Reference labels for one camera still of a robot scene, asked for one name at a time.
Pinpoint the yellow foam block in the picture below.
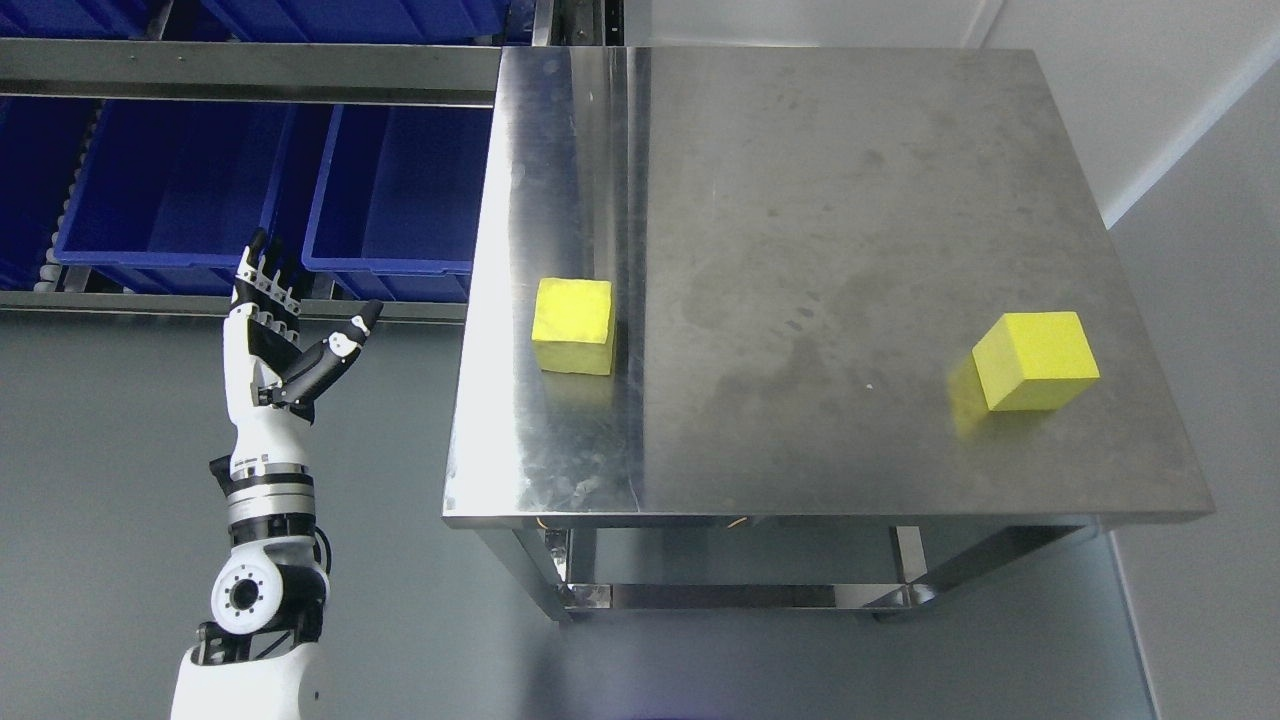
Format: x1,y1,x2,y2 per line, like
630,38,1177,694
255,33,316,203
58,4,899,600
972,311,1101,413
531,277,617,375

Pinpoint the metal shelf rack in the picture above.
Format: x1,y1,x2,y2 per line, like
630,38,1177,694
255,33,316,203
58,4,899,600
1,1,627,318

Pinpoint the stainless steel table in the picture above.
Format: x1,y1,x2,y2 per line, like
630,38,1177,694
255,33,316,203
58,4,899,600
442,46,1213,620

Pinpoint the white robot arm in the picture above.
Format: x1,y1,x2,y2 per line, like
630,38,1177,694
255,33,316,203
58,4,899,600
169,456,330,719

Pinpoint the blue plastic bin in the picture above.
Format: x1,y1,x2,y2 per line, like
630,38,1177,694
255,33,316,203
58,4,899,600
52,100,296,297
301,104,493,304
1,96,95,290

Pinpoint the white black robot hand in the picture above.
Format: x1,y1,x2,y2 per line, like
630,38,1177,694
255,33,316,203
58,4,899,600
221,228,384,477

